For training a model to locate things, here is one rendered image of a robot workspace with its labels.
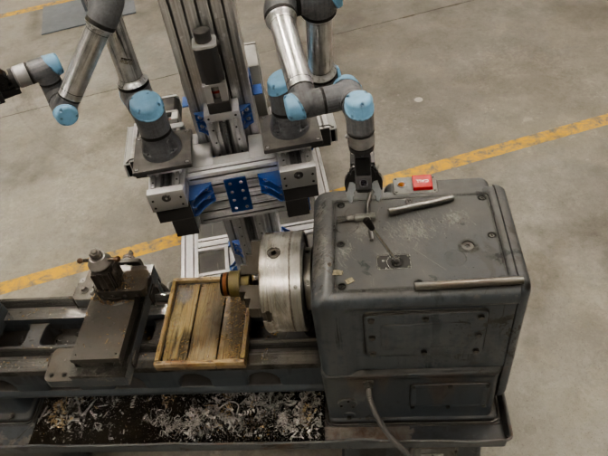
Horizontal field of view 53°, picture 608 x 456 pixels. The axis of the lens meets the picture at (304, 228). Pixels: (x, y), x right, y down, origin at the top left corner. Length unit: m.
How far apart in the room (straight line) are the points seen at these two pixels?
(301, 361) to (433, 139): 2.44
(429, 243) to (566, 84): 3.11
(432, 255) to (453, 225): 0.13
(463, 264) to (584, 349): 1.53
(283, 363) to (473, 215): 0.76
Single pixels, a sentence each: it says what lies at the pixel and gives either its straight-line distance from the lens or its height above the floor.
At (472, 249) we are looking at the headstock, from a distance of 1.75.
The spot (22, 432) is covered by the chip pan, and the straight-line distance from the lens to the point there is 2.60.
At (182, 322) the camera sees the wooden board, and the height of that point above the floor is 0.89.
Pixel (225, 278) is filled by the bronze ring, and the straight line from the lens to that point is 1.92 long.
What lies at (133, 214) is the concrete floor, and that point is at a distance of 3.97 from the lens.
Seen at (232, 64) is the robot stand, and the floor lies 1.39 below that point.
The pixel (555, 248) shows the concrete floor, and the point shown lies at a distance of 3.52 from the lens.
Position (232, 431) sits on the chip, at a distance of 2.24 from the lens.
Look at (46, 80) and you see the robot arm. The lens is 2.28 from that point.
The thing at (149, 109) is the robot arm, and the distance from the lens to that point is 2.24.
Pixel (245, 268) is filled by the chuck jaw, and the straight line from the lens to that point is 1.91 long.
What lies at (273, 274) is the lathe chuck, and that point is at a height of 1.21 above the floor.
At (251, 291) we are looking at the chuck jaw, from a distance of 1.88.
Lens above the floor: 2.56
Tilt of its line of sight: 46 degrees down
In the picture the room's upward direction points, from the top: 9 degrees counter-clockwise
